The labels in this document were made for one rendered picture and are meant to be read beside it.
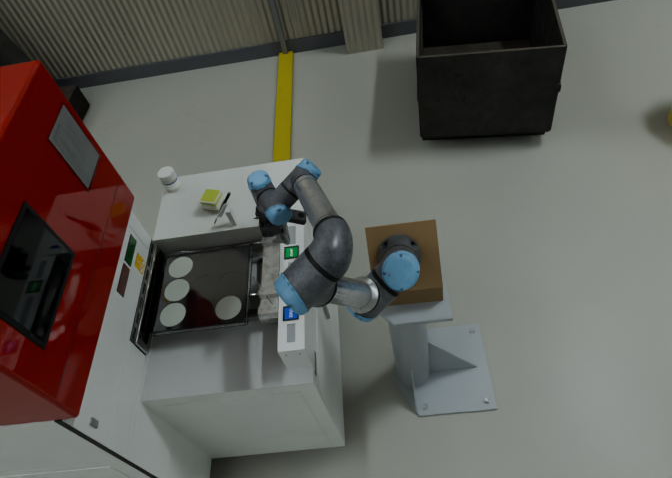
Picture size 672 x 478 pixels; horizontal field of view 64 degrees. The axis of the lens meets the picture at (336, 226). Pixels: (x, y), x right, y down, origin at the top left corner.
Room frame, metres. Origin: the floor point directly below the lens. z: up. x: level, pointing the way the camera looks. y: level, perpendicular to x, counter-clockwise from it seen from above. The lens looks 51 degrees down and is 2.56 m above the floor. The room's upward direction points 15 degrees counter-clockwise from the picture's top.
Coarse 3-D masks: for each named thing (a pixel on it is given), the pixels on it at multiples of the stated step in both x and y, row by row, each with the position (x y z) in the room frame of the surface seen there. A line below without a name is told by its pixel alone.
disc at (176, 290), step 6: (174, 282) 1.29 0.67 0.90; (180, 282) 1.29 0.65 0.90; (186, 282) 1.28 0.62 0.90; (168, 288) 1.27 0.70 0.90; (174, 288) 1.27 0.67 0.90; (180, 288) 1.26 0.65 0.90; (186, 288) 1.25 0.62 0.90; (168, 294) 1.25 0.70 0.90; (174, 294) 1.24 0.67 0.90; (180, 294) 1.23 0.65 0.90; (186, 294) 1.22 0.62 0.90; (174, 300) 1.21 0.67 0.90
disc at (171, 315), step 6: (168, 306) 1.19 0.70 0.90; (174, 306) 1.18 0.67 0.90; (180, 306) 1.18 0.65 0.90; (162, 312) 1.17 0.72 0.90; (168, 312) 1.16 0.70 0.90; (174, 312) 1.16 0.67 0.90; (180, 312) 1.15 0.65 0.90; (162, 318) 1.14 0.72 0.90; (168, 318) 1.14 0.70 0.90; (174, 318) 1.13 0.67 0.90; (180, 318) 1.12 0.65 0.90; (168, 324) 1.11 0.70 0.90; (174, 324) 1.10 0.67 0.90
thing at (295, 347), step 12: (288, 228) 1.37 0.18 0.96; (300, 228) 1.35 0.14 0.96; (300, 240) 1.29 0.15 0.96; (300, 252) 1.23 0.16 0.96; (288, 264) 1.20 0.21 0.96; (288, 324) 0.95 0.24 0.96; (300, 324) 0.93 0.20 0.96; (288, 336) 0.90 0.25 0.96; (300, 336) 0.89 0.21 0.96; (288, 348) 0.86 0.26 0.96; (300, 348) 0.84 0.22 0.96; (312, 348) 0.90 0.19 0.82; (288, 360) 0.85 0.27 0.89; (300, 360) 0.84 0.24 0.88; (312, 360) 0.86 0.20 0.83
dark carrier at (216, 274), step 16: (176, 256) 1.42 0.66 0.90; (192, 256) 1.40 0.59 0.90; (208, 256) 1.38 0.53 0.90; (224, 256) 1.36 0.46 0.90; (240, 256) 1.34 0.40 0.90; (192, 272) 1.32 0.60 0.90; (208, 272) 1.30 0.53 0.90; (224, 272) 1.28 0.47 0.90; (240, 272) 1.26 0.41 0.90; (192, 288) 1.24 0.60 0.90; (208, 288) 1.22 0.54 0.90; (224, 288) 1.20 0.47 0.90; (240, 288) 1.19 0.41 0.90; (160, 304) 1.21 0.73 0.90; (192, 304) 1.17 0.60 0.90; (208, 304) 1.15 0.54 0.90; (192, 320) 1.10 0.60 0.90; (208, 320) 1.08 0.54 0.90; (224, 320) 1.06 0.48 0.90; (240, 320) 1.05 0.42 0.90
